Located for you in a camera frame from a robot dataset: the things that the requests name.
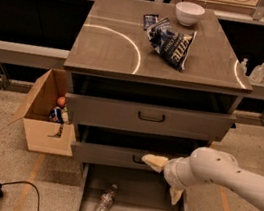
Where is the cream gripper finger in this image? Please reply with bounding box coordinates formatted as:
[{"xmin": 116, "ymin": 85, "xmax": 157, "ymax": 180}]
[
  {"xmin": 142, "ymin": 154, "xmax": 168, "ymax": 172},
  {"xmin": 169, "ymin": 187, "xmax": 184, "ymax": 205}
]

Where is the clear plastic water bottle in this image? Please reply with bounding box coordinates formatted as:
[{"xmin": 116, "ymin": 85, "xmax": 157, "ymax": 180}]
[{"xmin": 92, "ymin": 184, "xmax": 118, "ymax": 211}]

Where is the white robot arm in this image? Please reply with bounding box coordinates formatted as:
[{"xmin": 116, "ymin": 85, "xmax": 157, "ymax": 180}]
[{"xmin": 142, "ymin": 147, "xmax": 264, "ymax": 211}]

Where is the grey bottom drawer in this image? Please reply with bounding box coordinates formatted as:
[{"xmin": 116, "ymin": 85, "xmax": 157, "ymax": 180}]
[{"xmin": 76, "ymin": 164, "xmax": 189, "ymax": 211}]

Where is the grey drawer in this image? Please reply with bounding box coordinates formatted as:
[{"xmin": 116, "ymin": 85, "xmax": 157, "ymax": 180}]
[
  {"xmin": 68, "ymin": 133, "xmax": 213, "ymax": 185},
  {"xmin": 76, "ymin": 164, "xmax": 189, "ymax": 211},
  {"xmin": 66, "ymin": 93, "xmax": 236, "ymax": 142}
]

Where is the grey middle drawer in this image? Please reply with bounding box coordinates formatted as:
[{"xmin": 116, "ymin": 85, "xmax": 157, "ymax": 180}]
[{"xmin": 68, "ymin": 133, "xmax": 213, "ymax": 185}]

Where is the grey drawer cabinet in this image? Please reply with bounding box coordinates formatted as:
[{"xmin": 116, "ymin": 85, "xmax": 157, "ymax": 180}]
[{"xmin": 64, "ymin": 0, "xmax": 252, "ymax": 211}]

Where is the grey top drawer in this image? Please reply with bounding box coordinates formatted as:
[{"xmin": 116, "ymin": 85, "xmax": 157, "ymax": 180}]
[{"xmin": 66, "ymin": 93, "xmax": 236, "ymax": 142}]

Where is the large clear sanitizer bottle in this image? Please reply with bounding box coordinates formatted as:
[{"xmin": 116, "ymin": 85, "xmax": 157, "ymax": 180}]
[{"xmin": 249, "ymin": 62, "xmax": 264, "ymax": 83}]

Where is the blue soda can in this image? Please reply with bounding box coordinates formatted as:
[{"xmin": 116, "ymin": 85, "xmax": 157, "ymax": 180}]
[{"xmin": 48, "ymin": 107, "xmax": 63, "ymax": 124}]

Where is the orange fruit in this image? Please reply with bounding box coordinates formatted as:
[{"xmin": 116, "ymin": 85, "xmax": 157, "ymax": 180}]
[{"xmin": 56, "ymin": 96, "xmax": 66, "ymax": 108}]

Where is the blue kettle chips bag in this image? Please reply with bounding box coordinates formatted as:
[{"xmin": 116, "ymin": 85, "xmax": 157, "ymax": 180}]
[{"xmin": 146, "ymin": 17, "xmax": 196, "ymax": 71}]

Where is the cardboard box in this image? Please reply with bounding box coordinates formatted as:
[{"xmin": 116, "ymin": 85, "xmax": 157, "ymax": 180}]
[{"xmin": 11, "ymin": 69, "xmax": 76, "ymax": 157}]

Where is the small dark blue packet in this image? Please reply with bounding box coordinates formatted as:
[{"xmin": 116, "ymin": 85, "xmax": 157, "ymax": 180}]
[{"xmin": 143, "ymin": 14, "xmax": 159, "ymax": 31}]

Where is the white ceramic bowl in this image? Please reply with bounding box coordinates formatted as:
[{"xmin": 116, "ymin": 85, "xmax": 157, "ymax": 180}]
[{"xmin": 175, "ymin": 1, "xmax": 205, "ymax": 27}]

